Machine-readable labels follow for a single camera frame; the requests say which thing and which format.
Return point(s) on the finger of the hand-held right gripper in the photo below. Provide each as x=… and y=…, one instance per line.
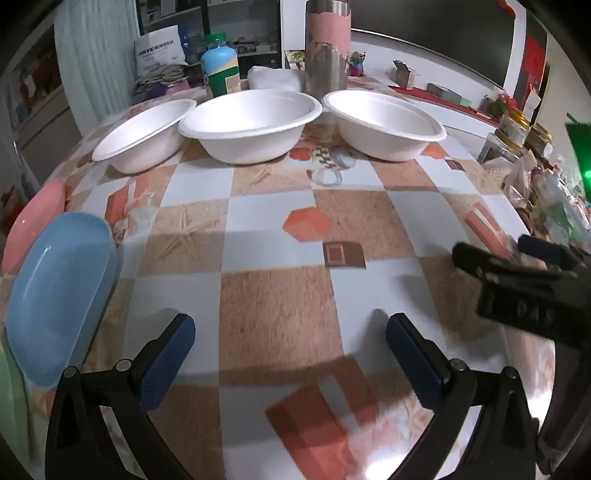
x=475, y=261
x=538, y=247

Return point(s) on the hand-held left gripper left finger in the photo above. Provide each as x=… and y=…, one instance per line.
x=166, y=364

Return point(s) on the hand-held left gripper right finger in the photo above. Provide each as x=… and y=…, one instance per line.
x=415, y=364

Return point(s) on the blue plastic plate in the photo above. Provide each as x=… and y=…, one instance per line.
x=60, y=295

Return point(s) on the green plastic plate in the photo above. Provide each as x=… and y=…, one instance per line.
x=11, y=406

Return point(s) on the white paper bowl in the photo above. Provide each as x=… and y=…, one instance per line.
x=138, y=147
x=249, y=115
x=378, y=120

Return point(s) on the pink plastic plate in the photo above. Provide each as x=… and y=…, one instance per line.
x=32, y=221

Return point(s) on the pile of snack packets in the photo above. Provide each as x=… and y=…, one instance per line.
x=549, y=198

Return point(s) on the gold lidded jar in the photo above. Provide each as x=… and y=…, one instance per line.
x=540, y=138
x=515, y=127

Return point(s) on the checkered printed tablecloth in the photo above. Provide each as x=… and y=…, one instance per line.
x=277, y=300

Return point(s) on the red flower decoration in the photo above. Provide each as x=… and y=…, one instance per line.
x=496, y=105

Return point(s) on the grey green flat box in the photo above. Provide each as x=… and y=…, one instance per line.
x=443, y=91

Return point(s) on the small open cardboard box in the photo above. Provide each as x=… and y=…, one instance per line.
x=405, y=74

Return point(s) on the small colourful figurine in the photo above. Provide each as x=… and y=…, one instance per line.
x=356, y=64

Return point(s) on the black television screen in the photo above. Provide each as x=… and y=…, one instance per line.
x=438, y=32

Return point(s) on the pink and steel thermos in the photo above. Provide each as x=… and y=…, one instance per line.
x=328, y=46

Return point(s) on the grey side cabinet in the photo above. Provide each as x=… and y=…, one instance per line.
x=37, y=115

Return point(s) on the grey stacked pile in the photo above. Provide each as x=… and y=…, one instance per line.
x=157, y=76

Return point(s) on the blue bottle with green cap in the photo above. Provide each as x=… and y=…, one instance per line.
x=220, y=64

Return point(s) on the white printed carton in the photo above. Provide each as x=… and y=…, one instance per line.
x=159, y=46

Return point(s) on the pale ribbed curtain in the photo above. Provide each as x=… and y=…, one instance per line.
x=97, y=50

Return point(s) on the storage shelf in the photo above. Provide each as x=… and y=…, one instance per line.
x=244, y=27

